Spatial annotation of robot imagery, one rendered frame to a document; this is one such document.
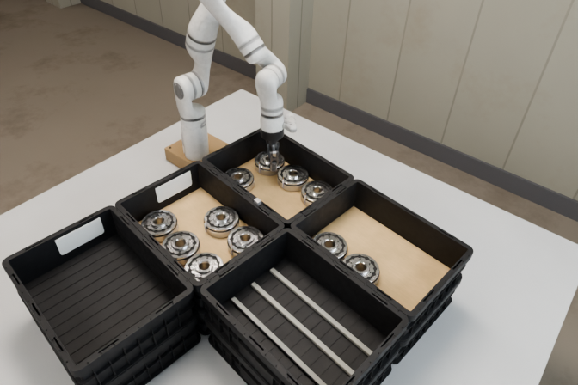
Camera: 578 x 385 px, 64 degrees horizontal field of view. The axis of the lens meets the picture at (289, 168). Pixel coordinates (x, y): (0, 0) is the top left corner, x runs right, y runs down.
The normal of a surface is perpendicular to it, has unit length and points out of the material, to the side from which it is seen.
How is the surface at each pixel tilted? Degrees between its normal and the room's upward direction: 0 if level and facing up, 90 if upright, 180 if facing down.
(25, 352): 0
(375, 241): 0
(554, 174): 90
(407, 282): 0
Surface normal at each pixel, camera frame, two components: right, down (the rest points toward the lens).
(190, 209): 0.03, -0.77
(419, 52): -0.63, 0.47
